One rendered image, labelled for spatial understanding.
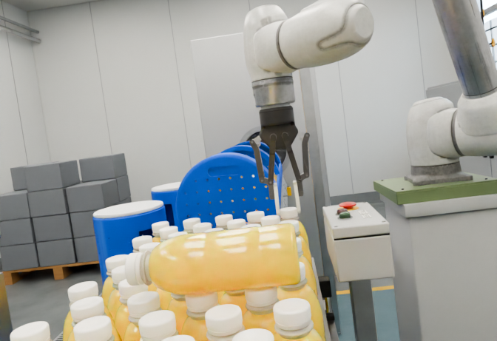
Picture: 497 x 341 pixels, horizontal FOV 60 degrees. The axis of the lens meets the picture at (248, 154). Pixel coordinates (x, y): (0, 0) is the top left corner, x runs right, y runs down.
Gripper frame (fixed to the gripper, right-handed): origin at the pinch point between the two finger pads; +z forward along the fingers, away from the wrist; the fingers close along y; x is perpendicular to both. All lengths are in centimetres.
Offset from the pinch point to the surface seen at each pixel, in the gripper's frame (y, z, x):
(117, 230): 65, 15, -60
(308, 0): -56, -182, -533
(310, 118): -17, -17, -158
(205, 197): 22.0, 0.4, -18.5
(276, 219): 2.6, 2.6, 8.0
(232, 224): 11.6, 2.6, 8.2
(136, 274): 18.1, -1.2, 46.1
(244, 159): 10.1, -8.4, -18.7
